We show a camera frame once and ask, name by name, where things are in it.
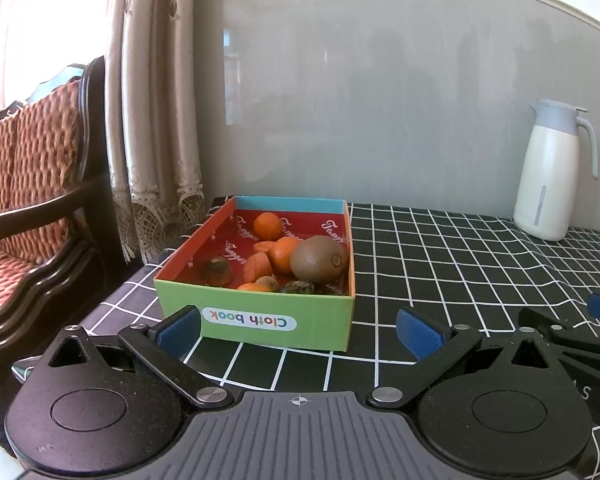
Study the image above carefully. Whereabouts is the brown kiwi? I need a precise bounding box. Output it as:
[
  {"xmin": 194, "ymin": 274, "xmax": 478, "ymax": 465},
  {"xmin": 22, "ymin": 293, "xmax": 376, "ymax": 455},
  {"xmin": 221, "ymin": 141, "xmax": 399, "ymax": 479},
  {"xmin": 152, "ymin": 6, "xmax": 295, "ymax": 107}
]
[{"xmin": 290, "ymin": 235, "xmax": 349, "ymax": 282}]

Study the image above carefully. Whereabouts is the beige lace curtain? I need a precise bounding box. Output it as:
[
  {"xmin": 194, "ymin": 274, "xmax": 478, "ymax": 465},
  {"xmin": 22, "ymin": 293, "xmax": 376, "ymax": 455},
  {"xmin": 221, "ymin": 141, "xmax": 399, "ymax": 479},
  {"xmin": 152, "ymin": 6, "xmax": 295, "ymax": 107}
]
[{"xmin": 105, "ymin": 0, "xmax": 206, "ymax": 263}]

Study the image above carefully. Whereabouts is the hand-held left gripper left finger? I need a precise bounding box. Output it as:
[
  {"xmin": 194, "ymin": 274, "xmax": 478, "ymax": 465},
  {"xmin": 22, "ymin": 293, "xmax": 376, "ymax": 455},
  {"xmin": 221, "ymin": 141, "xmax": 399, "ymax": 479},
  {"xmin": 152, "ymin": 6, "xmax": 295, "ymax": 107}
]
[{"xmin": 27, "ymin": 305, "xmax": 236, "ymax": 408}]

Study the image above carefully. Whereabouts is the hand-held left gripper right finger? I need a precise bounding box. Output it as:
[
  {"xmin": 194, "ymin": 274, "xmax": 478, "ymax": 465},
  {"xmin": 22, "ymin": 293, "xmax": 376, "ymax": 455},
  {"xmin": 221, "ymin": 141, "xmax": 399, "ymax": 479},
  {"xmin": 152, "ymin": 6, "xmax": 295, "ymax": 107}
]
[{"xmin": 367, "ymin": 308, "xmax": 571, "ymax": 408}]

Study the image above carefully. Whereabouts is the black white checked tablecloth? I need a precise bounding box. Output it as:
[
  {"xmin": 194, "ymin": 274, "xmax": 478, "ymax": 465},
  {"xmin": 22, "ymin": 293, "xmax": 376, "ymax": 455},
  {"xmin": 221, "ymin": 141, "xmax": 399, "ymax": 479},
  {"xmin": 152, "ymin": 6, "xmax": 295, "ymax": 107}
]
[{"xmin": 80, "ymin": 196, "xmax": 600, "ymax": 480}]

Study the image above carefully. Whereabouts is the colourful cardboard box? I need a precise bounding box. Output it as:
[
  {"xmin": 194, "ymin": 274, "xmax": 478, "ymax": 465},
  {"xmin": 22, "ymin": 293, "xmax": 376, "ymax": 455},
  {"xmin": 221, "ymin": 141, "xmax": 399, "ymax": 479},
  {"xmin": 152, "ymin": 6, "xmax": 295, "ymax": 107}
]
[{"xmin": 153, "ymin": 196, "xmax": 356, "ymax": 352}]

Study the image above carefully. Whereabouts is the dark wooden chair red cushion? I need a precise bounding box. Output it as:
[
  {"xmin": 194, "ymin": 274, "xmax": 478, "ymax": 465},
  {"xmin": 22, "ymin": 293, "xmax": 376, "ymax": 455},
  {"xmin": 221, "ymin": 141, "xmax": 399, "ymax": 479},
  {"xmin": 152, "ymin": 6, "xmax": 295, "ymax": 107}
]
[{"xmin": 0, "ymin": 56, "xmax": 128, "ymax": 361}]

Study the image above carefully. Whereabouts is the white and blue thermos jug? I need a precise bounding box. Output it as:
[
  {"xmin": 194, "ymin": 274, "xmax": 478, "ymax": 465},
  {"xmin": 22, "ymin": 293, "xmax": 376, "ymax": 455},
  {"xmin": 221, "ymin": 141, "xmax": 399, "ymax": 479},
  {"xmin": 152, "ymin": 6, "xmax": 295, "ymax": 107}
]
[{"xmin": 513, "ymin": 99, "xmax": 599, "ymax": 242}]

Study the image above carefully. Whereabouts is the large orange carrot piece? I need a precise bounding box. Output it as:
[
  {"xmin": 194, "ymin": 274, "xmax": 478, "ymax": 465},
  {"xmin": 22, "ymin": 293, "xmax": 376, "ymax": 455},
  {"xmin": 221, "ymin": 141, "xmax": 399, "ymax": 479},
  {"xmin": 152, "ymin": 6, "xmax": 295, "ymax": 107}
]
[{"xmin": 243, "ymin": 252, "xmax": 272, "ymax": 283}]

